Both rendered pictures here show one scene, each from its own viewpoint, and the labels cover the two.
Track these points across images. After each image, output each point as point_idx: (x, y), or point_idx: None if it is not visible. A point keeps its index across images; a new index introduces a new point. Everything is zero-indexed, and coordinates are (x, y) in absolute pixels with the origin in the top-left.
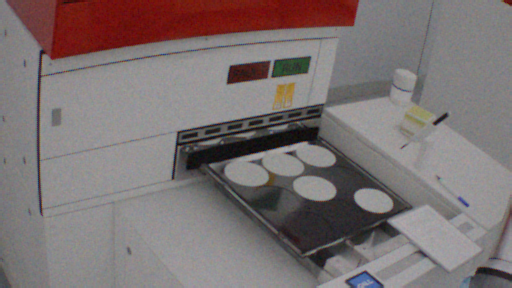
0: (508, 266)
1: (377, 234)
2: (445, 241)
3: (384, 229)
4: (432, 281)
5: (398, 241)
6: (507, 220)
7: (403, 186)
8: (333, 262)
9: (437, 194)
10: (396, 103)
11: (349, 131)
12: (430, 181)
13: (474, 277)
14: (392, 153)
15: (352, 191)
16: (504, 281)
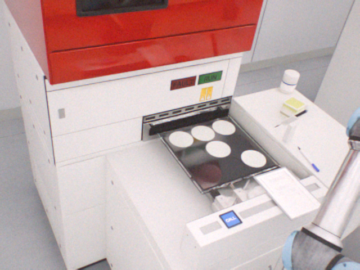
0: (323, 233)
1: None
2: (292, 196)
3: None
4: (283, 221)
5: None
6: (326, 199)
7: (275, 150)
8: (219, 199)
9: (296, 160)
10: (283, 92)
11: (245, 113)
12: (292, 150)
13: (299, 233)
14: (269, 129)
15: (241, 151)
16: (319, 243)
